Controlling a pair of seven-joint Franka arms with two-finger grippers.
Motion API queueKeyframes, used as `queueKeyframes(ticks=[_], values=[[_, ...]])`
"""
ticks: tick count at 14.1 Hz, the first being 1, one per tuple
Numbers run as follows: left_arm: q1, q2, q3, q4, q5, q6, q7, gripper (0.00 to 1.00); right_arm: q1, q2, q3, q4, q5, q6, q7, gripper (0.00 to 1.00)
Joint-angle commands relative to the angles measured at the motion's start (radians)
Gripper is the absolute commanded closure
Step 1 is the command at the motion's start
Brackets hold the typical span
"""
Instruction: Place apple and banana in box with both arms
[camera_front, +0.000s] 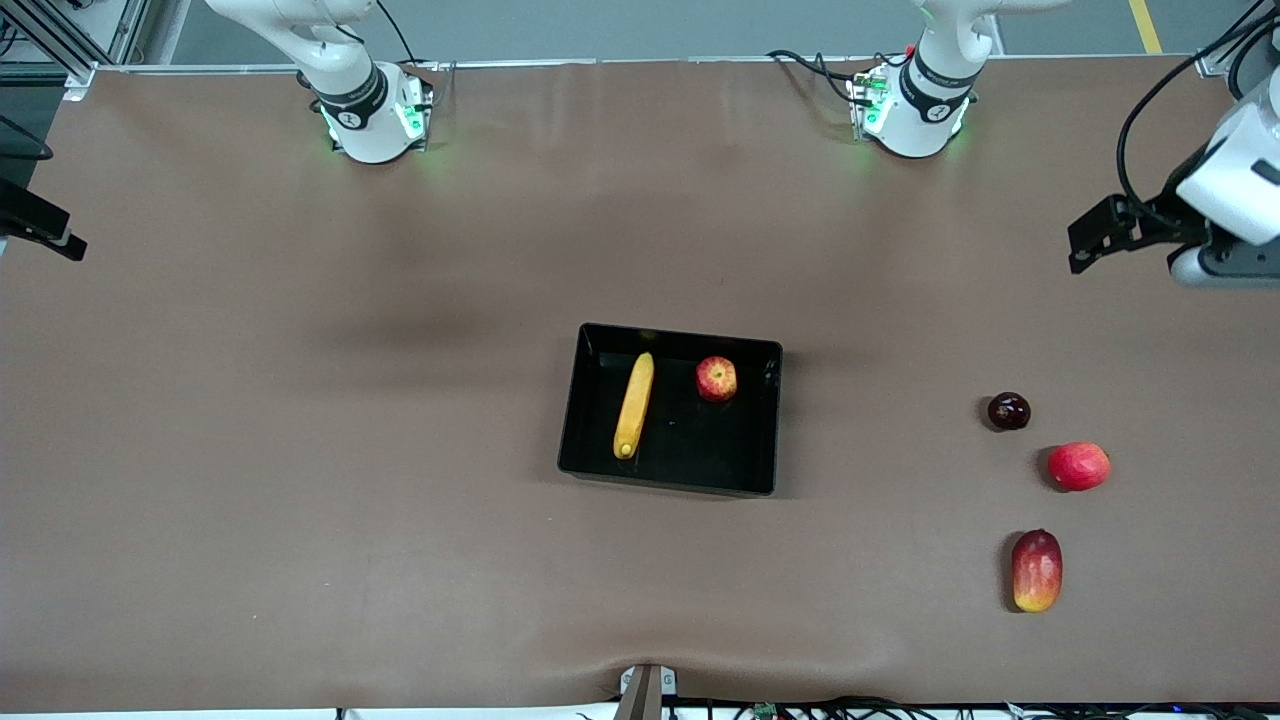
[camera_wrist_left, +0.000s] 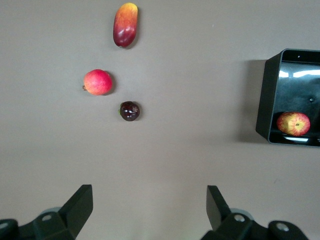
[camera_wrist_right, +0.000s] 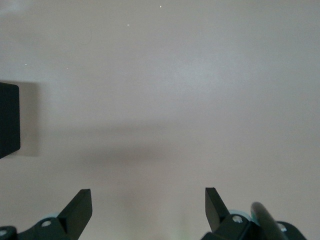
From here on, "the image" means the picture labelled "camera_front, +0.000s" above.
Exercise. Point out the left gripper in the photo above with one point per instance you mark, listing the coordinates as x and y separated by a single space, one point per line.
1158 219

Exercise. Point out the red yellow apple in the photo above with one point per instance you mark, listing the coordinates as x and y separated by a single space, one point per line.
716 379

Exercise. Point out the black plastic box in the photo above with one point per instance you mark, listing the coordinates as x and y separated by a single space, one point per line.
700 450

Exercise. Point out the yellow corn cob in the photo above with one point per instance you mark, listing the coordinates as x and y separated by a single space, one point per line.
634 405

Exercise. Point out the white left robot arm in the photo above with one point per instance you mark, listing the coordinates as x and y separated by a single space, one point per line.
925 90

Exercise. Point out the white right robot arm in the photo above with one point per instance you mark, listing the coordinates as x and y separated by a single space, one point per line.
350 90

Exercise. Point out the dark purple plum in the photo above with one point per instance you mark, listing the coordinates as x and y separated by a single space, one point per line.
1009 411

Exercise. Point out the red peach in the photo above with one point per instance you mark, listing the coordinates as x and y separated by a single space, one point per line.
1080 467

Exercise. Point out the red yellow mango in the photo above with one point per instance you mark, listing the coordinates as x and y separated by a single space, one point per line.
1036 570

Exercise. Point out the small green circuit board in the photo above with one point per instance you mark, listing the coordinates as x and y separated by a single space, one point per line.
766 710

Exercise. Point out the aluminium frame profile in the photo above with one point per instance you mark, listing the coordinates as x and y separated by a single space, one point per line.
1215 62
60 40

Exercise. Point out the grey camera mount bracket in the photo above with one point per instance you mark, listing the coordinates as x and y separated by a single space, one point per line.
640 695

